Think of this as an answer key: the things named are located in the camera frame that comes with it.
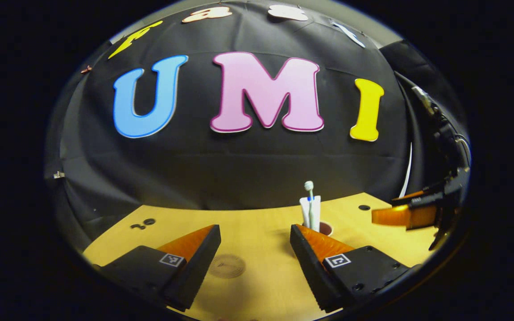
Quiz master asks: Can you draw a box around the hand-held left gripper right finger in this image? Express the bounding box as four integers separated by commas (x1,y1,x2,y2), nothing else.
290,224,423,313

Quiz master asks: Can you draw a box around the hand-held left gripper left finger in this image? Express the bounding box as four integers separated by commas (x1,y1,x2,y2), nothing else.
94,224,222,312

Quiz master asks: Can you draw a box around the round wooden coaster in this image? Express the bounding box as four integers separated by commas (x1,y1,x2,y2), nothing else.
208,254,246,279

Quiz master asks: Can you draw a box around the beige cup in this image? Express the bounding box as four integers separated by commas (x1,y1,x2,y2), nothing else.
302,222,333,237

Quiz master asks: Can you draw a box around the white toothpaste tube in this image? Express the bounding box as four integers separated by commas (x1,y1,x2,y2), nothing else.
299,195,321,230

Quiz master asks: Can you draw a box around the pale blue toothbrush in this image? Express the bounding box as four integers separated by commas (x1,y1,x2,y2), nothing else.
304,181,316,231

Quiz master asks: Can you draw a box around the wooden desktop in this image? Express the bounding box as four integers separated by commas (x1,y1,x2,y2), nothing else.
83,193,438,321

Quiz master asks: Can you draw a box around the white cable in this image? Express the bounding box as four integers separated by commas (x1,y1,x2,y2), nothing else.
398,142,414,199

